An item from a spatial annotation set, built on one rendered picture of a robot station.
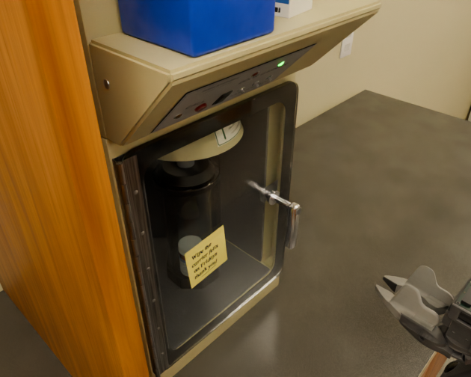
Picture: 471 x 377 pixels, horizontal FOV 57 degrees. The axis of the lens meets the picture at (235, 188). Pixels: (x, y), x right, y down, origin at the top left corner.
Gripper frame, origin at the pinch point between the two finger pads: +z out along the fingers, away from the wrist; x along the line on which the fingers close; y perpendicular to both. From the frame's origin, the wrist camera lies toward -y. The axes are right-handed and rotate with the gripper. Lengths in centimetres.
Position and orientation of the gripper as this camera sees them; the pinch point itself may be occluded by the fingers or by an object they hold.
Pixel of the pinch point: (387, 289)
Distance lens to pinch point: 67.9
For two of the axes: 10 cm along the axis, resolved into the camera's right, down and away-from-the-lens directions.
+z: -7.2, -4.0, 5.7
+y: 0.0, -8.1, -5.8
